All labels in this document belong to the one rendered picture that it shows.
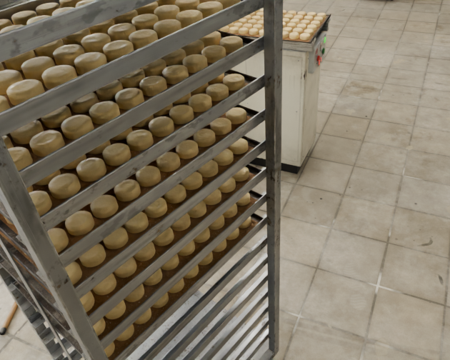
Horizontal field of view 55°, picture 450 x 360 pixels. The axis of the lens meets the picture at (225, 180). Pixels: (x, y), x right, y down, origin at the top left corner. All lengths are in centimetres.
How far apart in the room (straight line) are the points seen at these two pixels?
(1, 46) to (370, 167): 258
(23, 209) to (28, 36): 23
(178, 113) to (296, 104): 167
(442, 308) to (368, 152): 122
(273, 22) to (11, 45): 53
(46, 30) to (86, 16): 6
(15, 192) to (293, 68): 196
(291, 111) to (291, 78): 21
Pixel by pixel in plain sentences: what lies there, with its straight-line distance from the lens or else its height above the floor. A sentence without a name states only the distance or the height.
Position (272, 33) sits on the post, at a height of 144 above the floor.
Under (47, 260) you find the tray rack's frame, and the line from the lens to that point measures 73.
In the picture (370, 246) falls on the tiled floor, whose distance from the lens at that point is 245.
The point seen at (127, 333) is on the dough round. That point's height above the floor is 88.
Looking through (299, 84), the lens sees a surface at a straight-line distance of 246.
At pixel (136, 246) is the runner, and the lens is 90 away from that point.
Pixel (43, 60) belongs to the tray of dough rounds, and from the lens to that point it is 78.
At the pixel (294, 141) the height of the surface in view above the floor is 27.
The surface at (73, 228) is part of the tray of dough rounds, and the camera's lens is 83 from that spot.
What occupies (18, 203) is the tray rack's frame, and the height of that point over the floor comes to 140.
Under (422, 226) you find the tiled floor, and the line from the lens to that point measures 263.
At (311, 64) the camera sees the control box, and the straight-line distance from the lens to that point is 245.
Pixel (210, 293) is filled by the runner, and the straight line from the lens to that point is 122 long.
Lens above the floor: 178
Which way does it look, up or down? 39 degrees down
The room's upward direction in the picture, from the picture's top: 5 degrees counter-clockwise
